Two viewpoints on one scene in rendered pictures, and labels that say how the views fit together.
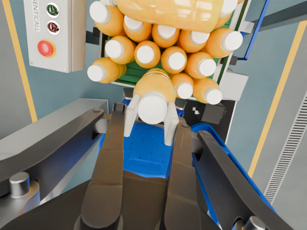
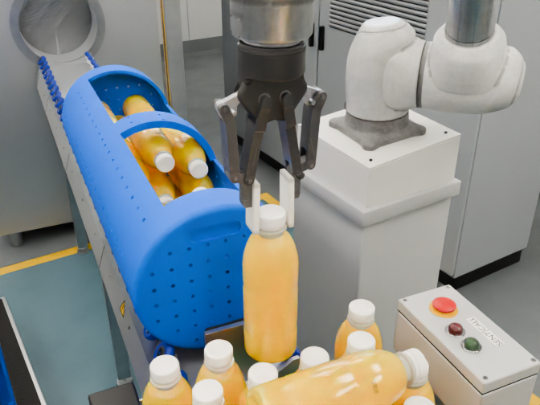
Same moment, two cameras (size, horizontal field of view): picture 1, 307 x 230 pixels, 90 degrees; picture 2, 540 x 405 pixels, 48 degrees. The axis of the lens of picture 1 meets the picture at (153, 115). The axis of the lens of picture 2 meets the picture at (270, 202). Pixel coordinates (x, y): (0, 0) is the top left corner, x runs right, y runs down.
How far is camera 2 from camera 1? 0.64 m
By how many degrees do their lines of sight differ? 44
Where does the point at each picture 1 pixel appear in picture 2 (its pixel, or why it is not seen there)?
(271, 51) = not seen: outside the picture
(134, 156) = (234, 239)
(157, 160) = (198, 247)
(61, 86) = not seen: outside the picture
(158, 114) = (263, 211)
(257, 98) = not seen: outside the picture
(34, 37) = (468, 311)
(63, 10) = (460, 353)
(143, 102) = (282, 211)
